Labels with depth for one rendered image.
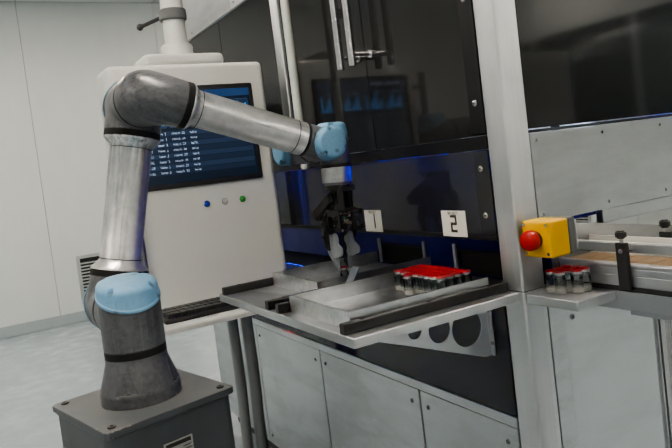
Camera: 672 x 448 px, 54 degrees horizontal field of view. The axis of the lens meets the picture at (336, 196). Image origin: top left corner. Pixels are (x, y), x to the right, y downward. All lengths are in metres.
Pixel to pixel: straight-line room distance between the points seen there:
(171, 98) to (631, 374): 1.18
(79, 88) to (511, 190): 5.66
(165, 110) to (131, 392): 0.53
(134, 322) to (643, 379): 1.15
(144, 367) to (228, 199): 0.94
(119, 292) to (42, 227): 5.31
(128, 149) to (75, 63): 5.33
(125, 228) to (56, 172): 5.19
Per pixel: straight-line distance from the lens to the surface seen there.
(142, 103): 1.35
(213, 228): 2.13
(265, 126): 1.40
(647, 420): 1.79
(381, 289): 1.58
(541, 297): 1.39
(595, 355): 1.61
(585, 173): 1.55
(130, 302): 1.30
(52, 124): 6.64
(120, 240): 1.44
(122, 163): 1.45
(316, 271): 1.88
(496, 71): 1.40
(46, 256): 6.61
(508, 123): 1.40
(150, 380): 1.32
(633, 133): 1.69
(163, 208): 2.08
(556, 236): 1.35
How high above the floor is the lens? 1.19
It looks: 3 degrees down
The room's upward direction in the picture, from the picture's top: 7 degrees counter-clockwise
